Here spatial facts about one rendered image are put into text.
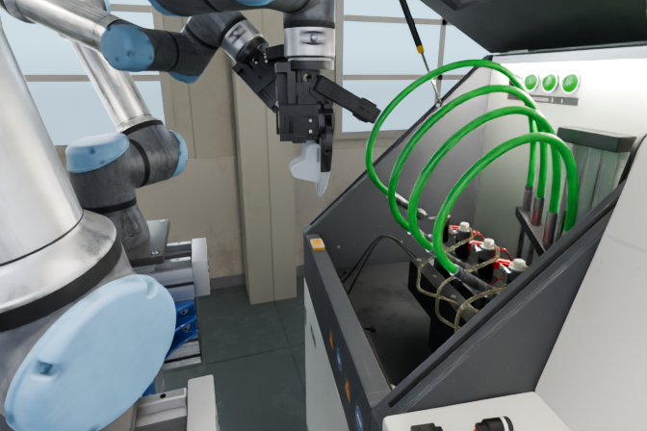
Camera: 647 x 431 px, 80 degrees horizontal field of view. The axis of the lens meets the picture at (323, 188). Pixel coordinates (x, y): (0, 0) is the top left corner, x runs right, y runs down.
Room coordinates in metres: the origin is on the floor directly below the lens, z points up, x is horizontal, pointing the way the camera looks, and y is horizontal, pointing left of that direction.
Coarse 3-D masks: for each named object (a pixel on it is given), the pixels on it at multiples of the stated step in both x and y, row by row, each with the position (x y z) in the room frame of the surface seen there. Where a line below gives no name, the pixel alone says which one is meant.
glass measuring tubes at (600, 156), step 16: (560, 128) 0.81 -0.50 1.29; (576, 128) 0.79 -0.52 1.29; (576, 144) 0.80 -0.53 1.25; (592, 144) 0.73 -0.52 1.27; (608, 144) 0.70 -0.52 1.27; (624, 144) 0.68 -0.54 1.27; (576, 160) 0.77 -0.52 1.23; (592, 160) 0.73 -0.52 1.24; (608, 160) 0.70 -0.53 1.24; (624, 160) 0.69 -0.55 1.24; (592, 176) 0.73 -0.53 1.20; (608, 176) 0.69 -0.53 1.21; (560, 192) 0.80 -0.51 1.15; (592, 192) 0.73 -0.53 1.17; (608, 192) 0.69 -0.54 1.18; (560, 208) 0.80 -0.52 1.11; (592, 208) 0.73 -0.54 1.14; (560, 224) 0.80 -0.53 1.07
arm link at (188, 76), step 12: (180, 36) 0.79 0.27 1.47; (192, 36) 0.80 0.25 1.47; (180, 48) 0.77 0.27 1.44; (192, 48) 0.80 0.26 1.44; (204, 48) 0.81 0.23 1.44; (216, 48) 0.83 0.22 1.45; (180, 60) 0.77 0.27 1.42; (192, 60) 0.80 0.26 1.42; (204, 60) 0.83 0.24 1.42; (168, 72) 0.83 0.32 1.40; (180, 72) 0.82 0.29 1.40; (192, 72) 0.83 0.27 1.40
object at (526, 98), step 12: (468, 96) 0.69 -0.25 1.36; (516, 96) 0.72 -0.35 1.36; (528, 96) 0.71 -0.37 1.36; (444, 108) 0.69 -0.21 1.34; (432, 120) 0.68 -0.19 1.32; (420, 132) 0.68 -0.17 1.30; (408, 144) 0.67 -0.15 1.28; (540, 144) 0.73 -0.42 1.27; (540, 156) 0.73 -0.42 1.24; (396, 168) 0.67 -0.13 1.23; (540, 168) 0.73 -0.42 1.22; (396, 180) 0.67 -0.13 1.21; (540, 180) 0.73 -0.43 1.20; (540, 192) 0.73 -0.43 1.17; (396, 204) 0.67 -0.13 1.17; (540, 204) 0.73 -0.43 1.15; (396, 216) 0.67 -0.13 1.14; (540, 216) 0.73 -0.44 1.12; (408, 228) 0.67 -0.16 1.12
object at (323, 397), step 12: (312, 312) 0.92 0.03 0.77; (312, 324) 0.92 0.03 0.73; (312, 336) 0.92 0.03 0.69; (312, 348) 0.92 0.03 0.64; (324, 348) 0.75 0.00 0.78; (312, 360) 0.93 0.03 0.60; (324, 360) 0.75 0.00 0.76; (312, 372) 0.93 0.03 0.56; (324, 372) 0.75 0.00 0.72; (312, 384) 0.93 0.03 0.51; (324, 384) 0.75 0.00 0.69; (312, 396) 0.93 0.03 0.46; (324, 396) 0.75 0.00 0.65; (336, 396) 0.63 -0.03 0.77; (312, 408) 0.94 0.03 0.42; (324, 408) 0.74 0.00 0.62; (336, 408) 0.63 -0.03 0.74; (312, 420) 0.94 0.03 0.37; (324, 420) 0.74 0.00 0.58; (336, 420) 0.63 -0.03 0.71
